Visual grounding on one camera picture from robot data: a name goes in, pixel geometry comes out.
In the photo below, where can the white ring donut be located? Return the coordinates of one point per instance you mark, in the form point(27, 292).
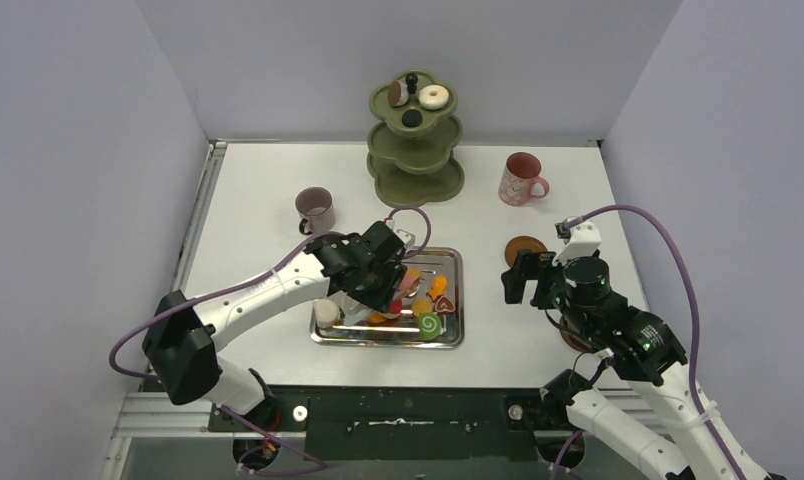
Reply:
point(433, 97)

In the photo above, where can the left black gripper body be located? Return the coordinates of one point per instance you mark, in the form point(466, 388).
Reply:
point(376, 291)

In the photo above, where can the green swiss roll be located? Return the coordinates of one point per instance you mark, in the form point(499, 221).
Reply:
point(430, 326)

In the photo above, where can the grey purple mug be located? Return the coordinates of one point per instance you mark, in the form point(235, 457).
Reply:
point(315, 207)

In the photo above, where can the chocolate white half cake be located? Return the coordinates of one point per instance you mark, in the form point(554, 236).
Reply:
point(397, 94)

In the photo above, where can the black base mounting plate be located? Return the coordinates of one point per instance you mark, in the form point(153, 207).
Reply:
point(337, 424)

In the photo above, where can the round tan biscuit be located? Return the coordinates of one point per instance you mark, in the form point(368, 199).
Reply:
point(421, 306)

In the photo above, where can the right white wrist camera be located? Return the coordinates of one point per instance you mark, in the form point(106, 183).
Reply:
point(581, 240)

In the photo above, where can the pink floral mug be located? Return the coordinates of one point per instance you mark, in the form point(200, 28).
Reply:
point(521, 180)

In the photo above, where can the brown wooden coaster far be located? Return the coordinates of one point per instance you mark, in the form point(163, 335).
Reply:
point(519, 244)

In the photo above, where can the stainless steel tray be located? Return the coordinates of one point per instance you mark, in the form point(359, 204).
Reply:
point(404, 333)

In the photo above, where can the brown heart cookie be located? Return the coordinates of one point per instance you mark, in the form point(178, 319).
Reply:
point(444, 305)

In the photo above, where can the red frosted donut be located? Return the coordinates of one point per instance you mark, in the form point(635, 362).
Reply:
point(394, 310)

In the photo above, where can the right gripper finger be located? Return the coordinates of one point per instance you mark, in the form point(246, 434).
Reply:
point(534, 265)
point(514, 284)

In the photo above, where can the orange fish cake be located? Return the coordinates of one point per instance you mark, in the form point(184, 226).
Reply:
point(438, 288)

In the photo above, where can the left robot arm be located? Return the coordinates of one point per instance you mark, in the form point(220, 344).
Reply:
point(184, 342)

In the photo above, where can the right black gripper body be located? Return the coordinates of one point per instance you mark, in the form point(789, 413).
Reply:
point(537, 283)

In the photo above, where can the brown wooden coaster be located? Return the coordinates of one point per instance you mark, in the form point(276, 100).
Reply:
point(573, 342)
point(519, 244)

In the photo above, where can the white swiss roll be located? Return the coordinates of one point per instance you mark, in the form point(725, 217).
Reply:
point(326, 313)

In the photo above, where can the orange round cake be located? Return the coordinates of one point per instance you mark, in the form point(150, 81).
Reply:
point(375, 318)

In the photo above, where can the green three-tier serving stand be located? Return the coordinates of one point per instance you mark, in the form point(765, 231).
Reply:
point(414, 166)

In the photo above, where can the black sandwich cookie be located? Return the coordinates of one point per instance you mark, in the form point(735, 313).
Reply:
point(411, 118)

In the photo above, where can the pink macaron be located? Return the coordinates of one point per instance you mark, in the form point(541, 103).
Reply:
point(410, 287)

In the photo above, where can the aluminium rail left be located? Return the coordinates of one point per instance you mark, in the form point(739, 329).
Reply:
point(146, 414)

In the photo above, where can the metal serving tongs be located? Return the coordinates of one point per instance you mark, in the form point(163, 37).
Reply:
point(351, 308)

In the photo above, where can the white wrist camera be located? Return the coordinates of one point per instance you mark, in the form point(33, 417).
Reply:
point(581, 240)
point(406, 237)

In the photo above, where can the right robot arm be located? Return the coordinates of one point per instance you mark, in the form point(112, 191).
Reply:
point(642, 351)

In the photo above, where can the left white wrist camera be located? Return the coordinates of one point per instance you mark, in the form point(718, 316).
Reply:
point(406, 237)

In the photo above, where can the brown wooden coaster near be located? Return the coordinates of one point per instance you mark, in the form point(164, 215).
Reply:
point(573, 342)

